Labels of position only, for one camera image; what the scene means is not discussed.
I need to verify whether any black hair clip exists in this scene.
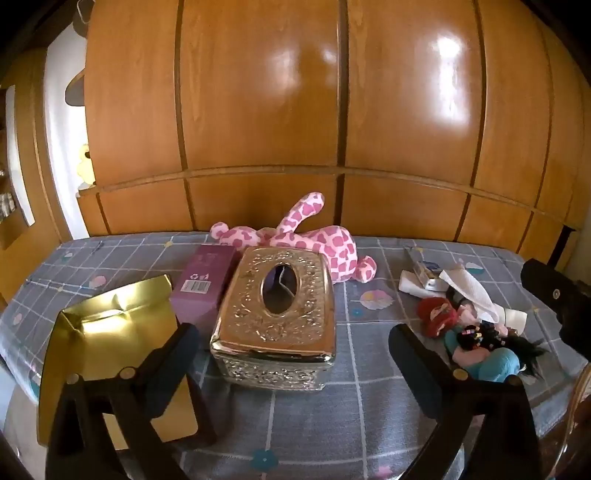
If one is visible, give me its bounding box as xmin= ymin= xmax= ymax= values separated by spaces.
xmin=457 ymin=323 xmax=509 ymax=354

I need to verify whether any white paper towel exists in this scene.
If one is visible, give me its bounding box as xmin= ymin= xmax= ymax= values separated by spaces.
xmin=438 ymin=268 xmax=527 ymax=333

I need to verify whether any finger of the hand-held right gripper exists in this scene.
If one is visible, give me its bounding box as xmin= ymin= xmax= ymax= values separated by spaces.
xmin=521 ymin=258 xmax=591 ymax=361

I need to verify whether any ornate metal tissue box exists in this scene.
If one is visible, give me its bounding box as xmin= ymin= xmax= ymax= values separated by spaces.
xmin=210 ymin=246 xmax=338 ymax=393

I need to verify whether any wooden wardrobe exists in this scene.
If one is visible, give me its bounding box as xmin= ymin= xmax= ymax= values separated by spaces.
xmin=76 ymin=0 xmax=587 ymax=252

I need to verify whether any gold box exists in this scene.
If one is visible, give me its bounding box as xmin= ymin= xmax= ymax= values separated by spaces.
xmin=37 ymin=274 xmax=201 ymax=448

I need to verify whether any purple box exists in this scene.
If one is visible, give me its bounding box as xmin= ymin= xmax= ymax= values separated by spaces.
xmin=169 ymin=244 xmax=241 ymax=326

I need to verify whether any pink spotted plush toy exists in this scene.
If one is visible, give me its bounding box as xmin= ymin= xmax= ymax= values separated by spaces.
xmin=210 ymin=191 xmax=377 ymax=283

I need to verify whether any grey checked bedsheet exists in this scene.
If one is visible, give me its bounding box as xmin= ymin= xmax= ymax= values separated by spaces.
xmin=0 ymin=233 xmax=583 ymax=480

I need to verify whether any red haired doll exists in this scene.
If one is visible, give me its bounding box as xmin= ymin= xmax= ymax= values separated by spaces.
xmin=418 ymin=296 xmax=462 ymax=340

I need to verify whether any blue and white pack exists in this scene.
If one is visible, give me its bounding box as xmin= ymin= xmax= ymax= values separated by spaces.
xmin=412 ymin=260 xmax=451 ymax=291

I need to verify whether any yellow flower decoration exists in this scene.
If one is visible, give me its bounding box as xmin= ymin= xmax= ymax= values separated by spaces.
xmin=76 ymin=144 xmax=96 ymax=190

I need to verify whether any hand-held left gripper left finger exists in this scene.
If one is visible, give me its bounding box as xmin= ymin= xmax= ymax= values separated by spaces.
xmin=45 ymin=323 xmax=218 ymax=480

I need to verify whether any blue plush toy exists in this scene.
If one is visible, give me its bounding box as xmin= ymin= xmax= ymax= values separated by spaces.
xmin=445 ymin=344 xmax=520 ymax=384

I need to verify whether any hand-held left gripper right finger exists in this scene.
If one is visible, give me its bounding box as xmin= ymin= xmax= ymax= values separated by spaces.
xmin=389 ymin=323 xmax=543 ymax=480

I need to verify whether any black haired doll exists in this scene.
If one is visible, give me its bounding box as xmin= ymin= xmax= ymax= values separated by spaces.
xmin=505 ymin=335 xmax=550 ymax=377

